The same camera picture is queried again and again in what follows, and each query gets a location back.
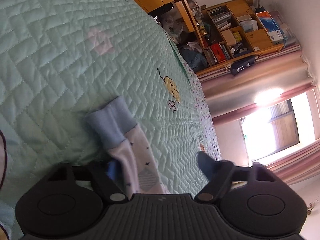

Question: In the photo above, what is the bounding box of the pink curtain left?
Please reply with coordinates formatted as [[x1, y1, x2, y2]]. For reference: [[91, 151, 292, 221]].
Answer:
[[202, 51, 314, 125]]

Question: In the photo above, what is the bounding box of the dark hanging tote bag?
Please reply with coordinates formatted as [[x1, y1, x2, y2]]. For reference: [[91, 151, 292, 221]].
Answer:
[[230, 56, 258, 75]]

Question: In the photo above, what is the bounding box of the white dotted baby garment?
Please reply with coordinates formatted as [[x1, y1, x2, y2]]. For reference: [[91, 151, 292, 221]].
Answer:
[[85, 96, 170, 198]]

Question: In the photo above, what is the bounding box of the pink curtain right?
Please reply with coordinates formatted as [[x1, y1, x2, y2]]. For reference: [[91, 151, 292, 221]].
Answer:
[[266, 139, 320, 185]]

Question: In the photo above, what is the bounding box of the pink curtain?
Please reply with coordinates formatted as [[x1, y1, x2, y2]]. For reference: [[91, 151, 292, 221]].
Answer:
[[266, 139, 320, 185], [202, 51, 314, 125]]

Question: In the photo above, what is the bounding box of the green quilted bee bedspread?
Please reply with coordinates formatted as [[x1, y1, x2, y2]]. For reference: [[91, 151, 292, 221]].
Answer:
[[1, 0, 221, 239]]

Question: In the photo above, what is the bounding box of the wooden bookshelf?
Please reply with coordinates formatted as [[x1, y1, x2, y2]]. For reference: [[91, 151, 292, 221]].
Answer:
[[196, 0, 284, 82]]

